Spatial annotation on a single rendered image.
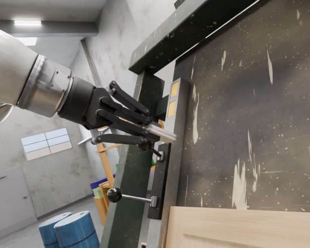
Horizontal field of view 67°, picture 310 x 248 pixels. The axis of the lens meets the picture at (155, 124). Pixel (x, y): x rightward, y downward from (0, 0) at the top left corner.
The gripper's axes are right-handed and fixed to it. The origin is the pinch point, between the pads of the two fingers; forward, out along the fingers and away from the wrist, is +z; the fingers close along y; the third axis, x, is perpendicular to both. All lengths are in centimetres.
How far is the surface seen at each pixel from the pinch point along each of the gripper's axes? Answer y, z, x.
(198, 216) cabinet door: -14.3, 13.6, 0.4
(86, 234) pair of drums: -43, 110, 308
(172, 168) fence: -3.0, 13.0, 10.6
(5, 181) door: 49, 23, 1012
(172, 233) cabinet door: -18.6, 13.6, 8.5
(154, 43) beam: 42.6, 5.5, 21.2
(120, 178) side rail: -4.6, 10.5, 35.8
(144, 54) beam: 41.2, 5.6, 27.5
